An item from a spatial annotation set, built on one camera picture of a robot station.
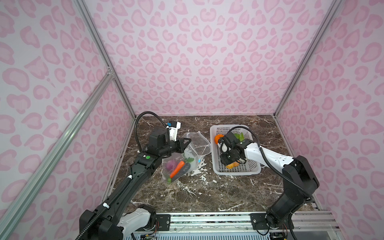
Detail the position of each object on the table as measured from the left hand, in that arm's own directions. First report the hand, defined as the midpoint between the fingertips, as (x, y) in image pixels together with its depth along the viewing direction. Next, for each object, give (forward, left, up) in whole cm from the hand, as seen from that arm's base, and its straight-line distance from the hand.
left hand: (191, 137), depth 72 cm
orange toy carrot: (-3, +7, -23) cm, 25 cm away
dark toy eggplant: (-7, +8, -24) cm, 27 cm away
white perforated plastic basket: (-4, -15, -27) cm, 31 cm away
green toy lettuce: (+12, -30, -17) cm, 37 cm away
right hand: (-1, -19, -21) cm, 28 cm away
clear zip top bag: (+13, -4, -29) cm, 32 cm away
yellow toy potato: (-5, -23, -20) cm, 31 cm away
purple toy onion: (-3, +13, -23) cm, 26 cm away
